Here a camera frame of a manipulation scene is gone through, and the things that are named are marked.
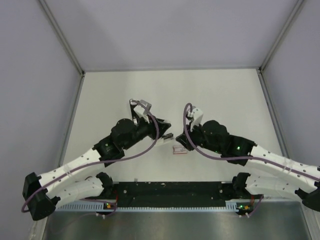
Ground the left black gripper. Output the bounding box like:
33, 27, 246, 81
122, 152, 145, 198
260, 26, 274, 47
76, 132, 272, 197
122, 114, 171, 151

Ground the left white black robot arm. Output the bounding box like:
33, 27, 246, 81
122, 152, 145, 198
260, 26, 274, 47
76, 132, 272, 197
21, 99, 173, 221

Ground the white stapler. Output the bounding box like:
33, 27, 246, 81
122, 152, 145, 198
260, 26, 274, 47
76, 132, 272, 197
155, 133, 175, 146

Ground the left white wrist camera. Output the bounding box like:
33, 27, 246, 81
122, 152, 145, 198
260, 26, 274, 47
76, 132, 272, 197
133, 99, 152, 124

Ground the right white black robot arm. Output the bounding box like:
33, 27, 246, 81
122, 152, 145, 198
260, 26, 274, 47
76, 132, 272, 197
175, 120, 320, 212

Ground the grey slotted cable duct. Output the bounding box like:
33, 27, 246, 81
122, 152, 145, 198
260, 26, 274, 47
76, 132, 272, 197
55, 201, 249, 213

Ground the aluminium frame post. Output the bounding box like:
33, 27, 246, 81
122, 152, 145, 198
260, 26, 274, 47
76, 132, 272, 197
257, 0, 311, 73
37, 0, 86, 76

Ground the purple cable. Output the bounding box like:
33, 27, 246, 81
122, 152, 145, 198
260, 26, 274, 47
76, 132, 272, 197
21, 99, 161, 213
183, 102, 320, 180

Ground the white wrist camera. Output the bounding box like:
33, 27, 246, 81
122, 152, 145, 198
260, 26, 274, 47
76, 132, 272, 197
133, 99, 152, 124
186, 107, 204, 130

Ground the aluminium frame left post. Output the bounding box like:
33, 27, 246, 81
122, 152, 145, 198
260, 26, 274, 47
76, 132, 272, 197
37, 0, 86, 76

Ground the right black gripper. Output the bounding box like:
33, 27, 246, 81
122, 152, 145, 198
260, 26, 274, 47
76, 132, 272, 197
176, 120, 223, 154

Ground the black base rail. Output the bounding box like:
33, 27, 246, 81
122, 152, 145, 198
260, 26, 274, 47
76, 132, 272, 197
107, 181, 239, 207

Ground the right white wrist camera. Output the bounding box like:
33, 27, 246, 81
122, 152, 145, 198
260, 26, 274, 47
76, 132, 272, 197
186, 107, 204, 130

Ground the red white staple box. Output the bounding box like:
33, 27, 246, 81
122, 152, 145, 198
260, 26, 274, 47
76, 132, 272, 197
172, 145, 188, 155

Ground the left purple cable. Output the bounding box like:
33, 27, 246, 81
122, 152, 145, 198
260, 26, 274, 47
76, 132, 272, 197
21, 99, 161, 213

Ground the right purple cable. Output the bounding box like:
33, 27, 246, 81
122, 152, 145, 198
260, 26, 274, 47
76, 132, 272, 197
183, 102, 320, 180

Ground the aluminium frame right post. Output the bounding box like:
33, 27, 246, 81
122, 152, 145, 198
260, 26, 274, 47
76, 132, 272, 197
257, 0, 311, 73

